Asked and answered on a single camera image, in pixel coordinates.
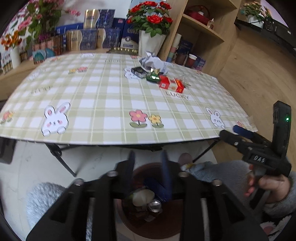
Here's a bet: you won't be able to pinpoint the white plastic lid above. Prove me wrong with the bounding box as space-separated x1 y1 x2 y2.
132 189 154 207

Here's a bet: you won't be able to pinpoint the black cigarette pack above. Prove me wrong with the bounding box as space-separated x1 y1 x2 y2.
131 66 149 79

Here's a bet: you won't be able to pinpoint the checked bunny tablecloth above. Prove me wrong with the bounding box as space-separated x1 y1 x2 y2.
1 53 256 145

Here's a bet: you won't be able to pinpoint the dark brown cup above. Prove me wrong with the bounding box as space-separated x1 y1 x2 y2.
175 53 187 65

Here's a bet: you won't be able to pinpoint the dark red trash bin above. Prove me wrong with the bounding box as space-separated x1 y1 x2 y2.
116 163 182 240

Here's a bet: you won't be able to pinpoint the glass perfume bottle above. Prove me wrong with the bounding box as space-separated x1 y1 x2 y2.
207 19 215 30

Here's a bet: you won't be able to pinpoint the golden leaf tray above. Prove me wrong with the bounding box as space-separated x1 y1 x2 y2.
107 47 138 56

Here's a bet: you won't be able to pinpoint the pink blossom flower arrangement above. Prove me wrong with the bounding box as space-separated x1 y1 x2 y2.
0 0 82 50

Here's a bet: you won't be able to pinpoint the person's right hand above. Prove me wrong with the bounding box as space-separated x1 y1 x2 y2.
244 164 291 203

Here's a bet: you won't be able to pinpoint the stacked blue gift boxes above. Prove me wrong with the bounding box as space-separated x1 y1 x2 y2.
56 9 139 51

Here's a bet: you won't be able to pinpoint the white vase orange flowers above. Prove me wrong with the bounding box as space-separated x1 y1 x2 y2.
1 30 22 69

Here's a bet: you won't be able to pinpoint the small blue carton box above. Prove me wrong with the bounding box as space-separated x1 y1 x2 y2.
193 56 206 71

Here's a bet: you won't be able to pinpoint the wooden shelf unit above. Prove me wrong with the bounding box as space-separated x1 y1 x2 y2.
158 0 241 76

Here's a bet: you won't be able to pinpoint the red basket on shelf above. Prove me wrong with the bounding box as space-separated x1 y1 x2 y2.
185 5 211 25

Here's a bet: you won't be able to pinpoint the red paper cup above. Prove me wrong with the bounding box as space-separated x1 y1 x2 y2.
185 54 197 68

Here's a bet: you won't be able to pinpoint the red cigarette pack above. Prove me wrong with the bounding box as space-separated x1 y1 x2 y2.
159 75 185 93

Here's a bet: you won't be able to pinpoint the pink rose plant white pot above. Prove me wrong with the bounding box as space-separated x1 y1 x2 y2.
241 1 273 28

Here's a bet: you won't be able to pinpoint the stack of pastel cups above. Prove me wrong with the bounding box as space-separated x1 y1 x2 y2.
166 33 182 63

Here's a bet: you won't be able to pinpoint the green candy wrapper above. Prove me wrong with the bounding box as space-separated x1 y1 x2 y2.
146 68 161 83

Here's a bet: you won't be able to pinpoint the white paper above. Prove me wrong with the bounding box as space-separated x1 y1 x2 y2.
139 52 168 75

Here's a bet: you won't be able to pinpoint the red rose plant white pot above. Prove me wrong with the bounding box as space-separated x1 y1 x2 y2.
127 1 173 57

